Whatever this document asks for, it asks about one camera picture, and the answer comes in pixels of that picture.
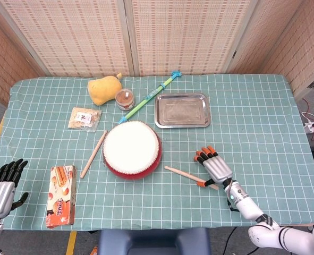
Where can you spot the yellow plush toy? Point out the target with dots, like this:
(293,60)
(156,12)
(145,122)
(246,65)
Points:
(103,90)

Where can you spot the orange biscuit box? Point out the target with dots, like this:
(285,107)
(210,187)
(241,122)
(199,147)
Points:
(61,196)

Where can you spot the bamboo folding screen panel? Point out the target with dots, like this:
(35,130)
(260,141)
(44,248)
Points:
(74,37)
(292,40)
(188,34)
(5,61)

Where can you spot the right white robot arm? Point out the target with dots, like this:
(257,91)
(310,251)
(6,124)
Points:
(248,207)

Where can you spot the clear snack bag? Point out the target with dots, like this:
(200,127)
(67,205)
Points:
(83,119)

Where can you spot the green blue toy water pump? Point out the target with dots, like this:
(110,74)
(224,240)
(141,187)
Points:
(146,100)

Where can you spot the wooden drumstick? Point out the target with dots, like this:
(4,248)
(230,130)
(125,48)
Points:
(94,154)
(183,174)

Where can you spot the small clear jar brown contents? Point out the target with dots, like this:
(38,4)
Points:
(125,99)

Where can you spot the red drum with white head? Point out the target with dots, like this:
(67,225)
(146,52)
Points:
(130,147)

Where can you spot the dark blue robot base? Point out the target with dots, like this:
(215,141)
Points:
(154,241)

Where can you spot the green checkered tablecloth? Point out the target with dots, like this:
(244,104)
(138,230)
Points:
(252,127)

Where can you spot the rectangular metal tray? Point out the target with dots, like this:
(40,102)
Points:
(182,110)

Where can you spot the right silver orange-tipped robot hand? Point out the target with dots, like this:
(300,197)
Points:
(217,170)

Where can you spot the black screen hinge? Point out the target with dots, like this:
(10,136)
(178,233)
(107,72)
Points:
(234,54)
(313,84)

